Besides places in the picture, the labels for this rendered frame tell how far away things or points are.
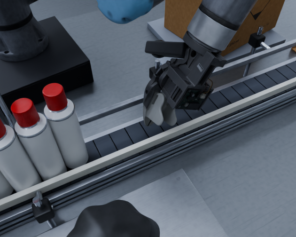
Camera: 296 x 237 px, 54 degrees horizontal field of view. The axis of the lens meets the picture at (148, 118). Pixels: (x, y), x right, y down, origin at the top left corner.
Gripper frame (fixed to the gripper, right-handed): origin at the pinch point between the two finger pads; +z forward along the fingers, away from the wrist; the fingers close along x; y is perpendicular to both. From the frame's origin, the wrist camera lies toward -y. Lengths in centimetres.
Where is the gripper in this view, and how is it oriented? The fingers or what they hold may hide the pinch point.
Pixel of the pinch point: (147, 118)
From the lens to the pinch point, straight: 61.7
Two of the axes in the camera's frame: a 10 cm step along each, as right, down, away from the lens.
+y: 4.6, 6.7, -5.8
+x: 7.7, 0.2, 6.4
